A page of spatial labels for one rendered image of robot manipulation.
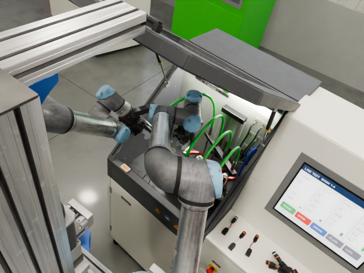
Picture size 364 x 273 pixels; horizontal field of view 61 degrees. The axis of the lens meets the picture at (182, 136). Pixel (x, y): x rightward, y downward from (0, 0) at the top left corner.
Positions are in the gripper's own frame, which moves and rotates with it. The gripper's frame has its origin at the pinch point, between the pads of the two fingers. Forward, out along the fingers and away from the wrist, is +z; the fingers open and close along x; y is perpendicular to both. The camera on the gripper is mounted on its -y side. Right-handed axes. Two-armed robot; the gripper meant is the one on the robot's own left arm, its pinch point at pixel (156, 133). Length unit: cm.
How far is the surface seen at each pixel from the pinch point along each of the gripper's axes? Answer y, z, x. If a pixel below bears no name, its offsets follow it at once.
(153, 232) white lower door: 43, 45, 9
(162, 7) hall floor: -66, 88, -466
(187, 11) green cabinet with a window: -79, 64, -287
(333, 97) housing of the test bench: -80, 45, 12
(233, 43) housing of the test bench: -61, 8, -35
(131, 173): 27.1, 11.5, -3.3
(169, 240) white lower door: 35, 47, 20
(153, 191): 22.1, 20.3, 9.4
